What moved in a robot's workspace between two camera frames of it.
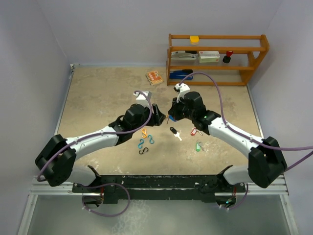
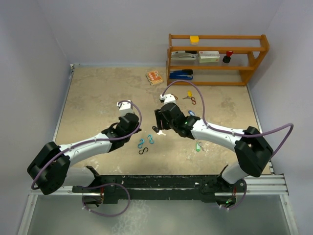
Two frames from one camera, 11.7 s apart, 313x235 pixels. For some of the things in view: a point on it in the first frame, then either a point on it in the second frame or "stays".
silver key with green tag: [198, 146] stays
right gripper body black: [184, 111] → [167, 125]
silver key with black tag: [176, 133] → [159, 132]
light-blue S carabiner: [150, 138] stays
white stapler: [182, 55] stays
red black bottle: [227, 58] stays
